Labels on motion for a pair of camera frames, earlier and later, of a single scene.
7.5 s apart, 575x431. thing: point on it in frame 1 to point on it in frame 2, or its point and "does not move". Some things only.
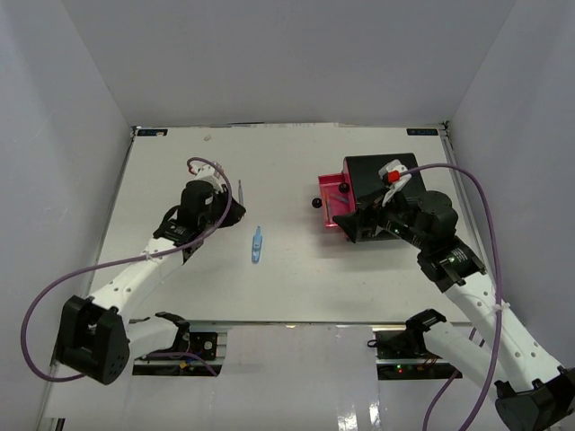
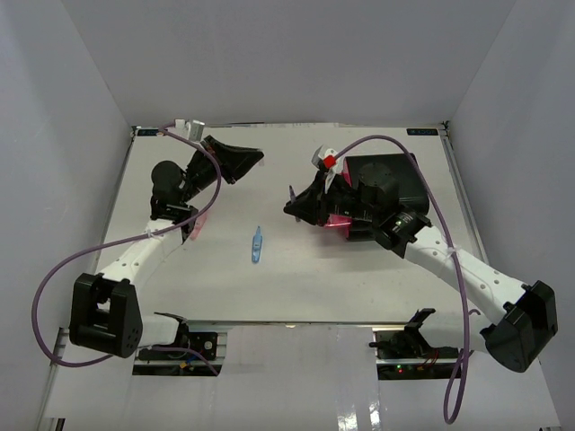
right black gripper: (350, 223) to (312, 205)
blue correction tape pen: (257, 242) does not move
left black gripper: (235, 214) to (236, 161)
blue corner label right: (421, 131) does not move
